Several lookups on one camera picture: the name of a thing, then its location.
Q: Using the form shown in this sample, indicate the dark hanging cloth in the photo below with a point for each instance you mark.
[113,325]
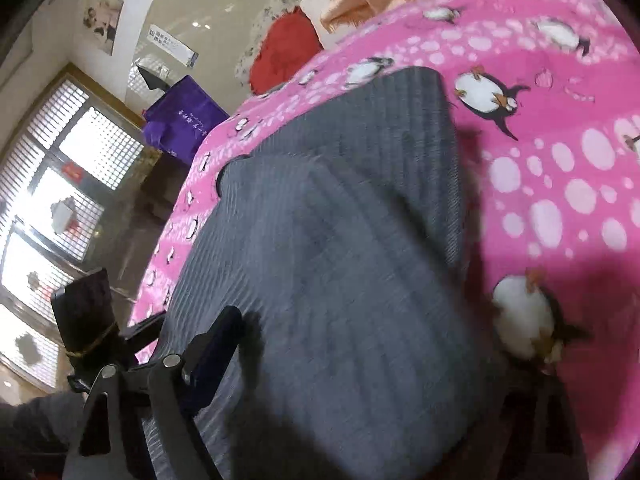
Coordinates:
[150,79]

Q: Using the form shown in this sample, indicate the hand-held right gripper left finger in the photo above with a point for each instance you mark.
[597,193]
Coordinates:
[212,360]

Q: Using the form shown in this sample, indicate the white pillow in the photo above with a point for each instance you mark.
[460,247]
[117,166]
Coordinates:
[320,7]

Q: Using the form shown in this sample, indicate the grey striped coat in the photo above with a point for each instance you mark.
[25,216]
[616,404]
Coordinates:
[325,260]

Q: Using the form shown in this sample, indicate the eye chart wall poster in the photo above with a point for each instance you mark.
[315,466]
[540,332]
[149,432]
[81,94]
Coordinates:
[172,46]

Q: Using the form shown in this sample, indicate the person's left forearm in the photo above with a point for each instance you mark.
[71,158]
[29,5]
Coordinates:
[35,425]

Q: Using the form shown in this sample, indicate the red pillow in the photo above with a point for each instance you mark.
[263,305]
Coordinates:
[282,52]

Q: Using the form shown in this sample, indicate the pink penguin printed blanket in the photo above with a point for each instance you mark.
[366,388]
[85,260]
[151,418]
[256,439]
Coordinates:
[550,160]

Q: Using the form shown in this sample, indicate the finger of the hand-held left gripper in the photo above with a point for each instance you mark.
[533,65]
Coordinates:
[142,332]

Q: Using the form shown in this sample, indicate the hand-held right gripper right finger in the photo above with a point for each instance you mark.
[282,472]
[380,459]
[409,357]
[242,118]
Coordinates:
[530,435]

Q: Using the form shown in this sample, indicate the latticed window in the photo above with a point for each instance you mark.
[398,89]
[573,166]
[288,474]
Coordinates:
[60,195]

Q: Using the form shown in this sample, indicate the portrait wall poster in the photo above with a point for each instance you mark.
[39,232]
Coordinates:
[102,20]

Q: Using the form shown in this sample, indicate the purple shopping bag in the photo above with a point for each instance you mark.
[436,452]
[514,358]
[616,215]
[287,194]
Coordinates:
[180,120]

